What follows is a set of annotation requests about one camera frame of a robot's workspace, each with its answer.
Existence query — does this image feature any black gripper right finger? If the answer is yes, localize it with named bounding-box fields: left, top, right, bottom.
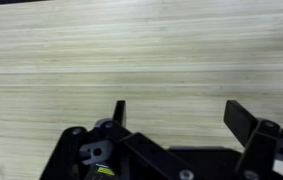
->
left=223, top=99, right=283, bottom=180

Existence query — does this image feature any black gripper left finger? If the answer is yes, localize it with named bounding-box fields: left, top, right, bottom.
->
left=40, top=99, right=196, bottom=180

